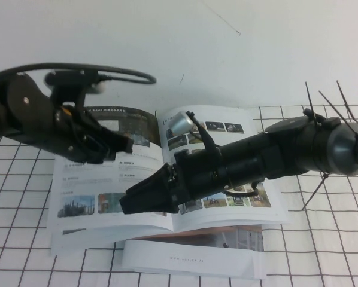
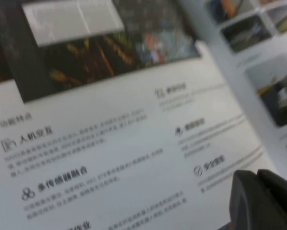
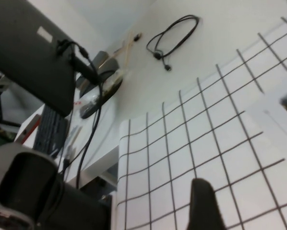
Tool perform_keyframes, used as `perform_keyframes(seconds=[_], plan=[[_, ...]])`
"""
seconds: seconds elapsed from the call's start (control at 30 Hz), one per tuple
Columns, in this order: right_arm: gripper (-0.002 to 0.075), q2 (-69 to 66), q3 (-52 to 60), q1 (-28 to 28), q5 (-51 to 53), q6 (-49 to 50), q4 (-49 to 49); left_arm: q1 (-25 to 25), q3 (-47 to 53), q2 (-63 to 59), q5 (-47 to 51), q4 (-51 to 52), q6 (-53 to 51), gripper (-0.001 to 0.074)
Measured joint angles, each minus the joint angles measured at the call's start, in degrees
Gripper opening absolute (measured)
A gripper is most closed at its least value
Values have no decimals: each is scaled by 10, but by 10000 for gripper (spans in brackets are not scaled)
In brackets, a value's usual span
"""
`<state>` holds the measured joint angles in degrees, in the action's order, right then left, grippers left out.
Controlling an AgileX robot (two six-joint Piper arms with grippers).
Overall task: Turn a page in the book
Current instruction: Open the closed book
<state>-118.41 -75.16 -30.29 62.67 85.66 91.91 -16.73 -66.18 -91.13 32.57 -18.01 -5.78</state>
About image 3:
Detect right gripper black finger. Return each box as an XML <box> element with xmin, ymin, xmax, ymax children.
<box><xmin>186</xmin><ymin>178</ymin><xmax>228</xmax><ymax>230</ymax></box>

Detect white product catalogue book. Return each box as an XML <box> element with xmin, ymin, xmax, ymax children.
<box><xmin>243</xmin><ymin>64</ymin><xmax>287</xmax><ymax>179</ymax></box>

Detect white black-grid tablecloth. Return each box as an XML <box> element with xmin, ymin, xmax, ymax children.
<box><xmin>114</xmin><ymin>14</ymin><xmax>287</xmax><ymax>230</ymax></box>

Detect black round monitor stand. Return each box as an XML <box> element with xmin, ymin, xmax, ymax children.
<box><xmin>78</xmin><ymin>51</ymin><xmax>124</xmax><ymax>120</ymax></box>

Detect dark keyboard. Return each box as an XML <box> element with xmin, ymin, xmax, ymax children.
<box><xmin>33</xmin><ymin>105</ymin><xmax>70</xmax><ymax>158</ymax></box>

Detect thin wooden stick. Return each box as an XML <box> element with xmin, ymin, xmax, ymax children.
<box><xmin>97</xmin><ymin>38</ymin><xmax>140</xmax><ymax>70</ymax></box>

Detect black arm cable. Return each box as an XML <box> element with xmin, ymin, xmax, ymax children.
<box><xmin>56</xmin><ymin>39</ymin><xmax>104</xmax><ymax>190</ymax></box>

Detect coiled black cable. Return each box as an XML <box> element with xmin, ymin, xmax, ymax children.
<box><xmin>146</xmin><ymin>14</ymin><xmax>200</xmax><ymax>72</ymax></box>

